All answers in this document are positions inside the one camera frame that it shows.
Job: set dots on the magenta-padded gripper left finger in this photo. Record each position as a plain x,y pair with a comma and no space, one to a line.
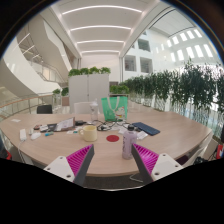
61,166

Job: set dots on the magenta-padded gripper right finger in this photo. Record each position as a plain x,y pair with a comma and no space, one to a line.
165,165

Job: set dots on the purple drink bottle black cap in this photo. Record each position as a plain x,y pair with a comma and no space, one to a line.
128,140

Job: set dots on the small teal marker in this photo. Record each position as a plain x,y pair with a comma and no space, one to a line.
49,134

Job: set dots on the colourful sticker sheet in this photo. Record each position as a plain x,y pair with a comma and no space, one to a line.
72,132

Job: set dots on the white computer mouse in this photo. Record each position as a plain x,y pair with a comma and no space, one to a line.
35,136

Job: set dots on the cream yellow mug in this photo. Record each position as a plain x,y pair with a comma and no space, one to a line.
90,134

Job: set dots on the black power bank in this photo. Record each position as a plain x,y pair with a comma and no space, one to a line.
79,122

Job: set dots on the white power strip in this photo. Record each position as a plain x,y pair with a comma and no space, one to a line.
23,134

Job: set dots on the flat round red coaster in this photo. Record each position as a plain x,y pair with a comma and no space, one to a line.
112,138

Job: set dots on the black office chair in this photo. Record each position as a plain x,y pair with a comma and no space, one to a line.
44,109

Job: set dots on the white chair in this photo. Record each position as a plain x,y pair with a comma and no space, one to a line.
81,108

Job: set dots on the clear shaker bottle white lid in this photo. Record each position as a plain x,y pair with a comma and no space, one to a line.
94,111

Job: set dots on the white paper sheet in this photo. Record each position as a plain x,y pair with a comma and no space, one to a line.
15,120

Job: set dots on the green cat print tote bag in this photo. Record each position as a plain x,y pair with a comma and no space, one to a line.
110,111

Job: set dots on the potted green plants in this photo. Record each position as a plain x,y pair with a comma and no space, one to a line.
64,91

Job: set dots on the tall white cabinet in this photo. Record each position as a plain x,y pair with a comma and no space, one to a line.
88,91

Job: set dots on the row of tall green plants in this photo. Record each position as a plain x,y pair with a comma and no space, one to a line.
180,86

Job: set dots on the wooden planter with green plants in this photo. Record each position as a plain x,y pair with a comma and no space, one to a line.
119,89

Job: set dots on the green bushy plant strip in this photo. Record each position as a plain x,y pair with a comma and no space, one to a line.
88,71

